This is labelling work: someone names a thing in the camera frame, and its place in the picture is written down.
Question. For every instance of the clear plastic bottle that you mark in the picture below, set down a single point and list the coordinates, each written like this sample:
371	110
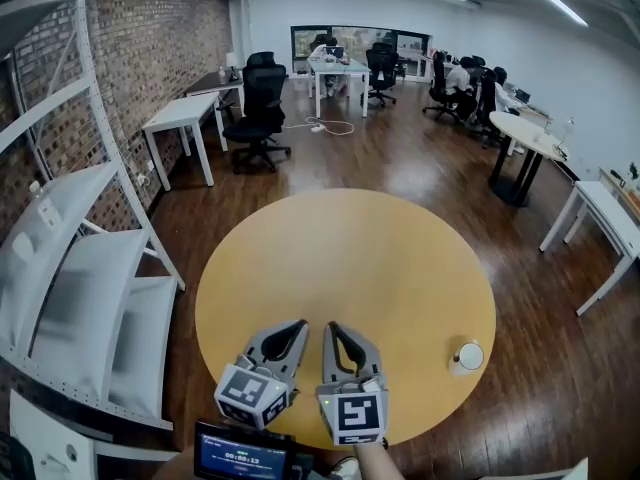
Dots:
46	208

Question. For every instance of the white metal shelf rack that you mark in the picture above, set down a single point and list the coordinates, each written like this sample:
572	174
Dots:
90	278

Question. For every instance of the dark framed window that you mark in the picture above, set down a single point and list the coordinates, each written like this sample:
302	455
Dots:
360	38

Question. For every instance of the long white desk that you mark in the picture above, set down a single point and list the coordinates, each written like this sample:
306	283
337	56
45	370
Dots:
340	68

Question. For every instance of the white desk lamp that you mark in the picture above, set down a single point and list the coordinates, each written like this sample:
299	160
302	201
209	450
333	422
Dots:
567	128

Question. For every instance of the small white table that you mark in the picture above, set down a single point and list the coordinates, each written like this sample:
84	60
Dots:
50	448

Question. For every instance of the black phone with screen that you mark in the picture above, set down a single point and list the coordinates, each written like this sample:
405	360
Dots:
240	455

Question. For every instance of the black office chair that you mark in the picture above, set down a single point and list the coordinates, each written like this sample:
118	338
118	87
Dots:
381	73
439	88
487	108
260	113

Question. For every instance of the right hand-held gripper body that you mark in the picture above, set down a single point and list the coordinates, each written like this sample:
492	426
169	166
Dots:
355	413

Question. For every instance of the dark wooden desk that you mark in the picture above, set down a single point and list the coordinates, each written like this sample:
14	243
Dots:
215	84

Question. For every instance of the round wooden table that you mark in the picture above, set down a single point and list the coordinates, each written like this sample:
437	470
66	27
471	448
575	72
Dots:
350	268

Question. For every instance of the white wall socket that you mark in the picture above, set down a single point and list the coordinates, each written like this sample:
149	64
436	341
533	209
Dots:
143	179

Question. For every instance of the person's shoe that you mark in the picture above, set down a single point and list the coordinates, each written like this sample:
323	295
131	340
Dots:
346	468

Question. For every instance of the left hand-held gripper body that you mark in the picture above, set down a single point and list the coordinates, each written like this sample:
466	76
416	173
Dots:
245	393

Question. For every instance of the person's right forearm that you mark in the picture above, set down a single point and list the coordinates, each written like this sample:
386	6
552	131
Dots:
377	465

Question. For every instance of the white ceramic cup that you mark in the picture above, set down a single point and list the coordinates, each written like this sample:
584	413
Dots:
470	357

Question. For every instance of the white square table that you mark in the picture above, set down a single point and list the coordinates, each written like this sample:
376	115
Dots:
605	208

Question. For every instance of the round table with black legs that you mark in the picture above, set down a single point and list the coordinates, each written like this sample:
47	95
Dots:
520	130

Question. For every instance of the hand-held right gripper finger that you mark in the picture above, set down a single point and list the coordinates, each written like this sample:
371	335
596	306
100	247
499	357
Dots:
330	363
370	363

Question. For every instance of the black router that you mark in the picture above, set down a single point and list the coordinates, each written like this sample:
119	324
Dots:
15	460

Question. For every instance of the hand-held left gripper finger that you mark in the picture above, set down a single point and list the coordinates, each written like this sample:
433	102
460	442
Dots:
257	339
297	355

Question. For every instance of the small potted plant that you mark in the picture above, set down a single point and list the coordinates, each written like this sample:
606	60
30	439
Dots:
634	170

